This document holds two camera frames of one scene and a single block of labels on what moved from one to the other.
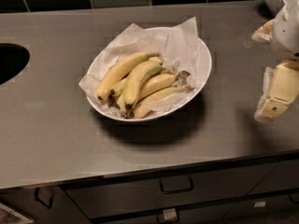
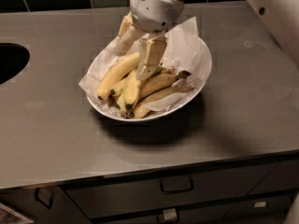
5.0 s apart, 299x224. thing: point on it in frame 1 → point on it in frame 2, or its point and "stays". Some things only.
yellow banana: (135, 79) stays
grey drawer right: (283, 176) stays
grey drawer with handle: (107, 199) stays
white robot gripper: (287, 28) → (153, 8)
